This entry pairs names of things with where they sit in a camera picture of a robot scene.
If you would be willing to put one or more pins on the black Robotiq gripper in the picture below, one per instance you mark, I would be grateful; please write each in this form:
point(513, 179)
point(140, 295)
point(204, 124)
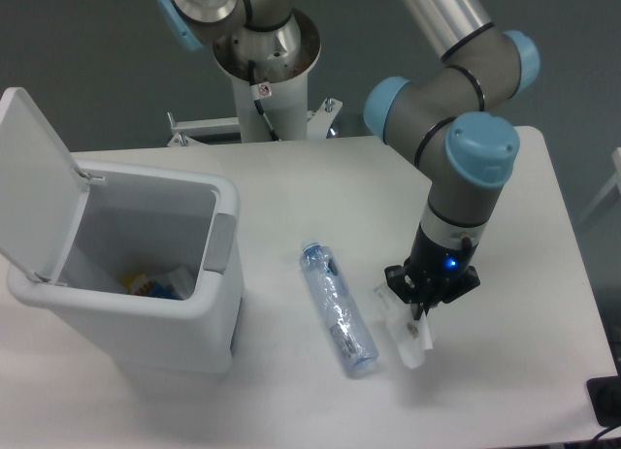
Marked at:
point(434, 273)

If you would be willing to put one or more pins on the clear plastic wrapper bag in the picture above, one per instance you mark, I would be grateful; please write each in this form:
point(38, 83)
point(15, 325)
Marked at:
point(412, 338)

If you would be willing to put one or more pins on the crushed clear plastic bottle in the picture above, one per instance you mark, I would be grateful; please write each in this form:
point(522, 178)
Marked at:
point(342, 318)

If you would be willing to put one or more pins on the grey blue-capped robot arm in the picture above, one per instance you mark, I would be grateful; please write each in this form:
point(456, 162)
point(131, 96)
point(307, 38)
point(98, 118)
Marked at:
point(443, 126)

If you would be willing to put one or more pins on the white crumpled trash in can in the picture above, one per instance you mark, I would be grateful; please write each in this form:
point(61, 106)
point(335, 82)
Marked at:
point(179, 283)

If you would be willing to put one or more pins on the white plastic trash can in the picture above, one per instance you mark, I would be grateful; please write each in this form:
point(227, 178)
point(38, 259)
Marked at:
point(150, 220)

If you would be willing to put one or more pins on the yellow blue trash in can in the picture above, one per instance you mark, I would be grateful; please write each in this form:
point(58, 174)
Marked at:
point(158, 286)

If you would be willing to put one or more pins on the white trash can lid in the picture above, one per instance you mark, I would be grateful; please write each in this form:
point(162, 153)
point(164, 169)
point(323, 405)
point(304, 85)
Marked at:
point(43, 190)

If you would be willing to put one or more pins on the black device at table edge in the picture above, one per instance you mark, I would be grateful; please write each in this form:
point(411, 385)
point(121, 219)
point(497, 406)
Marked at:
point(604, 394)

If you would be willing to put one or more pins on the white furniture leg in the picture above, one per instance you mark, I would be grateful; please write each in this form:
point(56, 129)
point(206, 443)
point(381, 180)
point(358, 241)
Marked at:
point(605, 198)

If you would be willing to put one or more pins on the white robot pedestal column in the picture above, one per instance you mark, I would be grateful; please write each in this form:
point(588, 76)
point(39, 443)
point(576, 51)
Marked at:
point(269, 73)

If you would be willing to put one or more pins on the white pedestal base frame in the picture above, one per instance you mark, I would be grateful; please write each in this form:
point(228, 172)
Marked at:
point(320, 126)

